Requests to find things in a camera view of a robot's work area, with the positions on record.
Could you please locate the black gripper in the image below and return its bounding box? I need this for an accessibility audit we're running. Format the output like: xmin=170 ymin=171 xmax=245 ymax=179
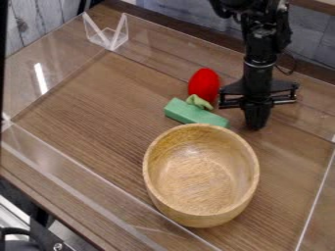
xmin=218 ymin=79 xmax=300 ymax=130

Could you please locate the red plush strawberry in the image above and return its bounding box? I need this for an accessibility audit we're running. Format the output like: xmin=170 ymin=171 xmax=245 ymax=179
xmin=185 ymin=68 xmax=220 ymax=110

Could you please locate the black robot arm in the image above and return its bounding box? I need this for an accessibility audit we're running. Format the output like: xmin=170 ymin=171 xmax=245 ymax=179
xmin=208 ymin=0 xmax=300 ymax=130

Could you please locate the green rectangular block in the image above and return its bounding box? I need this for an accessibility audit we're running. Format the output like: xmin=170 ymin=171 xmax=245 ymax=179
xmin=164 ymin=98 xmax=230 ymax=127

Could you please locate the wooden bowl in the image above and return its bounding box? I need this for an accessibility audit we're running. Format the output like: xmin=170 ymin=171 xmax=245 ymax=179
xmin=142 ymin=124 xmax=260 ymax=227

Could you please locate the clear acrylic tray wall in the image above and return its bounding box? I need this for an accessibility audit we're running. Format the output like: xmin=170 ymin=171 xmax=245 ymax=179
xmin=0 ymin=18 xmax=335 ymax=251

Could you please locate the black metal bracket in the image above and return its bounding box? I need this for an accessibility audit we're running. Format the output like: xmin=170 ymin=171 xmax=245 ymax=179
xmin=30 ymin=219 xmax=74 ymax=251

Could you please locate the black cable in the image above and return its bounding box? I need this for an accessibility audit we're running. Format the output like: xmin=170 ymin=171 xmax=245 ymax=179
xmin=0 ymin=226 xmax=36 ymax=251

